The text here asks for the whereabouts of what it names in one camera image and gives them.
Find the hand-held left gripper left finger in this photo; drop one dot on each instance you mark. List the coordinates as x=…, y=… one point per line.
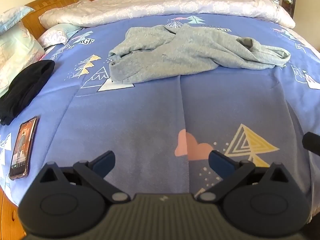
x=103, y=161

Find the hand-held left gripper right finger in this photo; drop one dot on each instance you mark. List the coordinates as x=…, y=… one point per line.
x=220, y=162

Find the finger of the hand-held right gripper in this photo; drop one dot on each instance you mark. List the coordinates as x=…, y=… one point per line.
x=312, y=143

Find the grey pants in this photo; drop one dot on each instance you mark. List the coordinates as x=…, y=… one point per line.
x=190, y=52

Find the blue printed bed sheet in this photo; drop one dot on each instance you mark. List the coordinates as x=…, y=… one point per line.
x=150, y=117

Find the smartphone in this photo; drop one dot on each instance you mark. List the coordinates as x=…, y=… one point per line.
x=23, y=147

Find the black cloth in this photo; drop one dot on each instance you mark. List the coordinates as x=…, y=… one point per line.
x=27, y=85

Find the large pale floral pillow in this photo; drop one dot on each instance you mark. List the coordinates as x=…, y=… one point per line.
x=17, y=57

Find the small pink floral pillow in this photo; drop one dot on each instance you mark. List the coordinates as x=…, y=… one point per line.
x=56, y=33

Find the white floral quilt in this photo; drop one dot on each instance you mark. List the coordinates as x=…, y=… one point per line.
x=175, y=2

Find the wooden headboard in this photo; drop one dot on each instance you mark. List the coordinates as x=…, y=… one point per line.
x=50, y=3

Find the light blue pillow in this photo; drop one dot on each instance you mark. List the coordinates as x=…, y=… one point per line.
x=12, y=17

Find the wooden bed frame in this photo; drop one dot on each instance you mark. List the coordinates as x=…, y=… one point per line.
x=10, y=217

